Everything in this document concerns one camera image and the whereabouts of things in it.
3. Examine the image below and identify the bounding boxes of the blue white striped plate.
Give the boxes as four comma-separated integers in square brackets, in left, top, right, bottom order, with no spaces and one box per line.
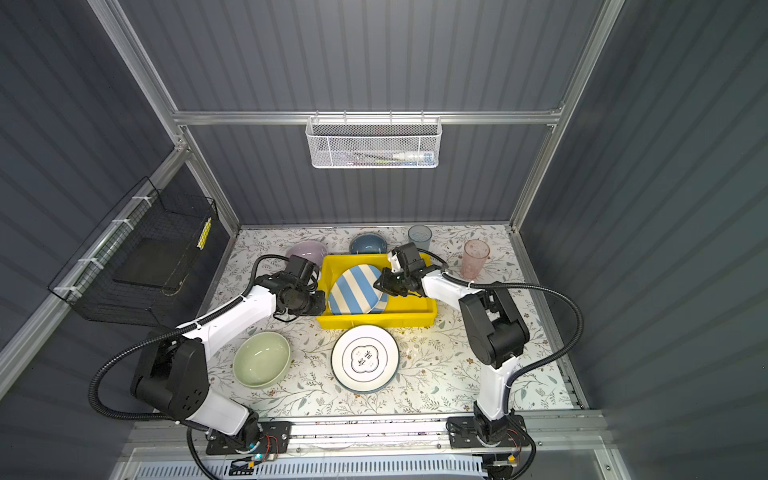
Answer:
[328,264,389,315]

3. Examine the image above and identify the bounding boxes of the white plate teal rim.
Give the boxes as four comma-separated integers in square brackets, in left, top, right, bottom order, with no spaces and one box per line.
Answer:
[331,325,400,395]

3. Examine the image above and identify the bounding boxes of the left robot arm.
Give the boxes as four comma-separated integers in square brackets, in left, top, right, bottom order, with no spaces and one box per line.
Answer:
[130,255,325,450]

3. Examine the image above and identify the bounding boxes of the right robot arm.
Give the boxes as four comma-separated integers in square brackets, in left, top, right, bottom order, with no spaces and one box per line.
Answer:
[374,243,530,445]

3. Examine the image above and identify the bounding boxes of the yellow plastic bin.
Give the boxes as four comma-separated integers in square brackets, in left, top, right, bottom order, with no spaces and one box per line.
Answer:
[316,254,438,329]

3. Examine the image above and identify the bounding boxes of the dark blue ceramic bowl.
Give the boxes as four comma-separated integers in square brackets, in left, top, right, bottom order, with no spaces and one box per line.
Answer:
[349,233,388,255]

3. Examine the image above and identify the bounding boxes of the purple ceramic bowl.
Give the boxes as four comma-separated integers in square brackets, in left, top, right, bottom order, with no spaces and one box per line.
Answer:
[286,240,328,268]

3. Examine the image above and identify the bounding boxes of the grey translucent cup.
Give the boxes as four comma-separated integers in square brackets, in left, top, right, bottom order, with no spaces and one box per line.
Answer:
[408,225,433,250]

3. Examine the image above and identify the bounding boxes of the pink translucent cup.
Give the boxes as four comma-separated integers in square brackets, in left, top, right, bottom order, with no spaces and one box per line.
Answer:
[460,239,490,280]

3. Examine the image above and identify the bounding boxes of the green ceramic bowl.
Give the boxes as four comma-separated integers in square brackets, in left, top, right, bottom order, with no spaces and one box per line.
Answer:
[232,331,292,389]

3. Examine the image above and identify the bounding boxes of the yellow tag on basket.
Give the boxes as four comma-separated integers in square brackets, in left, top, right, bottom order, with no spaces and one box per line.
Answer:
[196,217,212,250]

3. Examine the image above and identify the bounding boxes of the items in white basket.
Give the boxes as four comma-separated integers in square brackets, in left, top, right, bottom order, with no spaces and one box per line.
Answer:
[330,151,437,168]

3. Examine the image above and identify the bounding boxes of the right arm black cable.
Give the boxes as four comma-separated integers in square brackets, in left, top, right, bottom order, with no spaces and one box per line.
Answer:
[419,248,585,480]

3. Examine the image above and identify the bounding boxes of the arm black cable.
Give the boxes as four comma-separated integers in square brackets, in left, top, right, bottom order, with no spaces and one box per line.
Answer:
[419,248,585,480]
[87,253,295,480]

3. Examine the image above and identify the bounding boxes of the white wire mesh basket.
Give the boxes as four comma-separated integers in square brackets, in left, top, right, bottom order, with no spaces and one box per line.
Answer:
[305,113,443,170]

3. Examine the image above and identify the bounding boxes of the black wire basket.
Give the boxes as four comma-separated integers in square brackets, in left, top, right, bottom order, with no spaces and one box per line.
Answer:
[48,182,223,327]

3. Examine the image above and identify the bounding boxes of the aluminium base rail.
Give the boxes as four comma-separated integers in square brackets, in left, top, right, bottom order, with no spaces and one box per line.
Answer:
[118,410,616,463]

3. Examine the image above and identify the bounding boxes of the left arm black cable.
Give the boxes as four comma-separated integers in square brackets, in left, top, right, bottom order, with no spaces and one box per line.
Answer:
[87,253,295,480]

